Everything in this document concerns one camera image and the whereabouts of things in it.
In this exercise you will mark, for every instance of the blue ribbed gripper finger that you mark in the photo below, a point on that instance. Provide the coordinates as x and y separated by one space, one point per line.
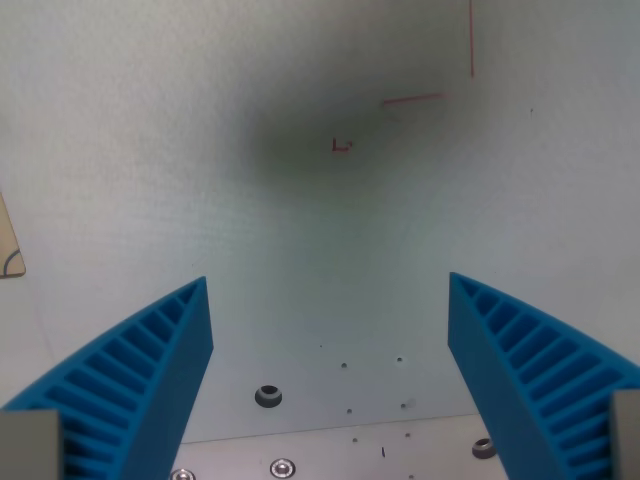
505 370
150 380

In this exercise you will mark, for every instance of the grey round bushing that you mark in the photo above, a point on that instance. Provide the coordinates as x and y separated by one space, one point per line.
484 447
268 396

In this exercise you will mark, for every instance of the silver socket head screw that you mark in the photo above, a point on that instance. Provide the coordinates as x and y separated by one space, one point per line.
282 468
182 474

